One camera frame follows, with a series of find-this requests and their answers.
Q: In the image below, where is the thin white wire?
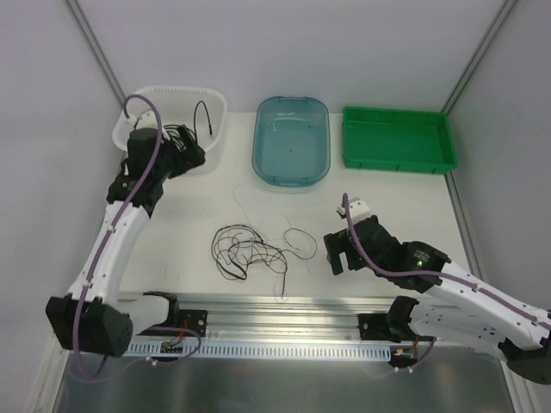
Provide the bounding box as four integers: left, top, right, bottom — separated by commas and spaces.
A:
233, 183, 319, 302

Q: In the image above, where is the black USB cable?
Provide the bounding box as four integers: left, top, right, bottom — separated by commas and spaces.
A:
163, 100, 215, 150

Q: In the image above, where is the thin brown wire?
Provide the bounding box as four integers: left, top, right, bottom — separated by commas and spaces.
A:
210, 223, 319, 298

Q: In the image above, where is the black ribbon cable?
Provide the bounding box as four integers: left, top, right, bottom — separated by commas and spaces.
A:
210, 225, 289, 300

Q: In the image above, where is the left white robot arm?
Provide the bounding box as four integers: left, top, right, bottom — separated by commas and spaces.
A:
46, 125, 205, 357

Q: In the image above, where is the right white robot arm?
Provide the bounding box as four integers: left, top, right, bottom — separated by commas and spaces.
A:
324, 216, 550, 385

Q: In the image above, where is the white translucent plastic tub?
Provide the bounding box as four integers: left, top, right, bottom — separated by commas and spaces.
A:
112, 85, 227, 176

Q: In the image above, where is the blue translucent plastic container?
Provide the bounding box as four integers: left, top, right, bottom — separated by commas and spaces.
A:
251, 96, 331, 188

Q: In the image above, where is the green plastic tray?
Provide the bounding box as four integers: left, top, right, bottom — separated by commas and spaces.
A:
342, 106, 458, 175

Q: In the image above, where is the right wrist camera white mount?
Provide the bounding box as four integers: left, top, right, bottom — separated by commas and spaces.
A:
337, 198, 372, 224

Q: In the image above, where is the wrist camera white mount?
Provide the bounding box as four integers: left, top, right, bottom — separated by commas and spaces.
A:
126, 110, 158, 129
337, 198, 372, 224

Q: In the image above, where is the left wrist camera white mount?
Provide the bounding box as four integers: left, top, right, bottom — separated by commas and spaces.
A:
126, 110, 158, 129

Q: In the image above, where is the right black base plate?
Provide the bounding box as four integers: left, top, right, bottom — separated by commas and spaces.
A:
357, 313, 416, 343

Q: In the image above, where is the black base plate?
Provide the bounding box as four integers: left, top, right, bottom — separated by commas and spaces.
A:
357, 313, 416, 343
166, 309, 208, 337

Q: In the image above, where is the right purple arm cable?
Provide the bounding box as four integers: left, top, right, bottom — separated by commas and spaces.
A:
342, 193, 551, 328

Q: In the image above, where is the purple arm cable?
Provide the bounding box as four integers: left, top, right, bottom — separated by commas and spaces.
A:
342, 193, 551, 328
72, 95, 203, 382

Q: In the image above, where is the aluminium mounting rail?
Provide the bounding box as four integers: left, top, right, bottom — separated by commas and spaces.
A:
115, 296, 479, 345

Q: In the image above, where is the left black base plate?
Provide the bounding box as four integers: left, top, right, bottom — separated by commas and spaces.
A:
166, 309, 208, 337

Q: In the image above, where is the white slotted cable duct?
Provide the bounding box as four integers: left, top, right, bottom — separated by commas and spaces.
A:
125, 339, 391, 362

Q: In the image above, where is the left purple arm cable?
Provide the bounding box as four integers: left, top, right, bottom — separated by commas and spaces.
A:
72, 95, 203, 382

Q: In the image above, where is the aluminium corner post left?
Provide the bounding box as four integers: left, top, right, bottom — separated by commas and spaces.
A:
63, 0, 126, 105

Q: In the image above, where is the aluminium corner post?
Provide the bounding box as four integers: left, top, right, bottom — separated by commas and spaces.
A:
63, 0, 126, 105
440, 0, 520, 114

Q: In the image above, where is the aluminium corner post right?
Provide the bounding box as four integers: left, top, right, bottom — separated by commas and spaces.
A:
440, 0, 520, 114

